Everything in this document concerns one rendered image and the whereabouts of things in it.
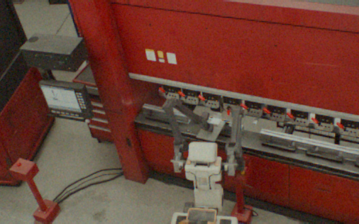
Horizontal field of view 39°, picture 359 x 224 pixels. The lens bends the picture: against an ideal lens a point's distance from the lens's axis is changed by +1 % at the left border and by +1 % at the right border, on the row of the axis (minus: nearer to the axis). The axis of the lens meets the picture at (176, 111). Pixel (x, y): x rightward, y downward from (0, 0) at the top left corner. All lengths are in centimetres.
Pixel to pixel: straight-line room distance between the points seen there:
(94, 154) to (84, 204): 75
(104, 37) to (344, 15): 195
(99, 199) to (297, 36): 290
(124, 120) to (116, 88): 40
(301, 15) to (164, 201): 262
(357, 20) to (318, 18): 26
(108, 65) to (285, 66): 156
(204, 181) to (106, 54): 140
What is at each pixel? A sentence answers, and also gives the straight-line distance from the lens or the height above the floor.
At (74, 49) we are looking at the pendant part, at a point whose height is 194.
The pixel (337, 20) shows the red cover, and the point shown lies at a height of 224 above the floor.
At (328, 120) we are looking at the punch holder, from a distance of 425.
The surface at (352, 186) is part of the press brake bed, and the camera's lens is 459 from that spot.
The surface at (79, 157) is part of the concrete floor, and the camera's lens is 614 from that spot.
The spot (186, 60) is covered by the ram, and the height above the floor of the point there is 166.
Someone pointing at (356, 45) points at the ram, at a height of 204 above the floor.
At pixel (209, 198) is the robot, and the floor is 83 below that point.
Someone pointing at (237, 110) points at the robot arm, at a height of 138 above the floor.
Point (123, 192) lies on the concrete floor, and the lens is 561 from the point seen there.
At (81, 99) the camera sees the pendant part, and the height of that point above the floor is 148.
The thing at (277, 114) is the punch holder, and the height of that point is 125.
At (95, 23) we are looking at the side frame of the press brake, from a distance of 433.
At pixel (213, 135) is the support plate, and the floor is 100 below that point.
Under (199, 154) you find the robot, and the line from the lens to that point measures 395.
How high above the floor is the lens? 419
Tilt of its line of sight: 41 degrees down
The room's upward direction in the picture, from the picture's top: 11 degrees counter-clockwise
